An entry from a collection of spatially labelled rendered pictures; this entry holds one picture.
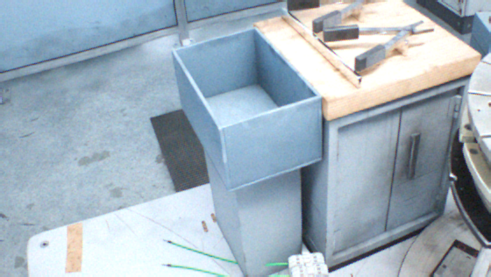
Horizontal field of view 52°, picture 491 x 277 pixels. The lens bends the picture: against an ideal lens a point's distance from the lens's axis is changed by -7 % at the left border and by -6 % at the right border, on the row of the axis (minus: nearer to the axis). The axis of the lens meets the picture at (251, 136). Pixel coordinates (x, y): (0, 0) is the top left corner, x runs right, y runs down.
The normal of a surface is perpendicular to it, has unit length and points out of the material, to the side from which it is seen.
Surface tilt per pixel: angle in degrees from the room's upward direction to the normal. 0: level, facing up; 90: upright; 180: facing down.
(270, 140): 90
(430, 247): 0
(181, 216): 0
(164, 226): 0
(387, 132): 90
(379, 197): 90
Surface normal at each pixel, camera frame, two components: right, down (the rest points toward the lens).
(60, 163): -0.07, -0.77
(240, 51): 0.38, 0.56
